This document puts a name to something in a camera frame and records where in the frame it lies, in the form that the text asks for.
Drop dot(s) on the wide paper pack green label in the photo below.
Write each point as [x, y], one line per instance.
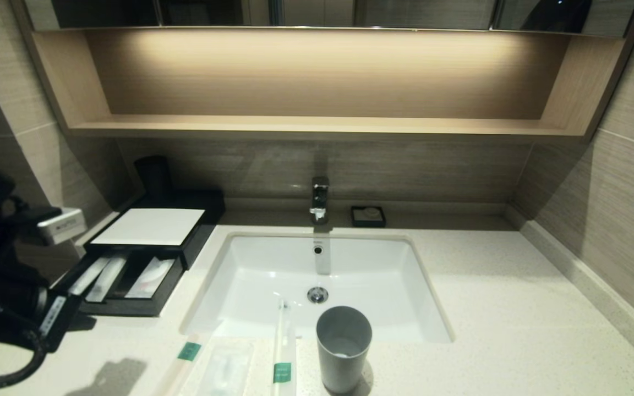
[187, 352]

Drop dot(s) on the grey plastic cup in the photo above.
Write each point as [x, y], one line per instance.
[343, 357]

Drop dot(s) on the clear plastic packet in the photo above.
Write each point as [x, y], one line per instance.
[226, 368]

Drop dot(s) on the chrome faucet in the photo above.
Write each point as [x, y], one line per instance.
[320, 198]

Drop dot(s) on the mirror cabinet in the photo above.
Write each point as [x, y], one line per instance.
[405, 14]

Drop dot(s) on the square white sachet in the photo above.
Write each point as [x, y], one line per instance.
[152, 278]

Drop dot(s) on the beige round soap bar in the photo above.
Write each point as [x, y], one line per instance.
[371, 212]

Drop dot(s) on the wooden wall shelf niche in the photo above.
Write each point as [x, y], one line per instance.
[317, 125]

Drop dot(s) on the white ceramic sink basin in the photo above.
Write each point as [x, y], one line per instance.
[273, 275]

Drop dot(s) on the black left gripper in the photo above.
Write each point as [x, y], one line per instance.
[47, 316]

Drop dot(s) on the black amenity drawer box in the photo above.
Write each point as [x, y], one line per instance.
[124, 307]
[207, 220]

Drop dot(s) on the chrome sink drain stopper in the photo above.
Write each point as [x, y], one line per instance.
[317, 295]

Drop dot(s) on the slim toothbrush pack green label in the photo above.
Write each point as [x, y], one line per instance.
[283, 352]

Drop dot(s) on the black soap dish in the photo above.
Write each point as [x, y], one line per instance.
[368, 221]

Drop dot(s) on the black cylindrical cup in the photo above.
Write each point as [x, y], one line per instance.
[153, 176]

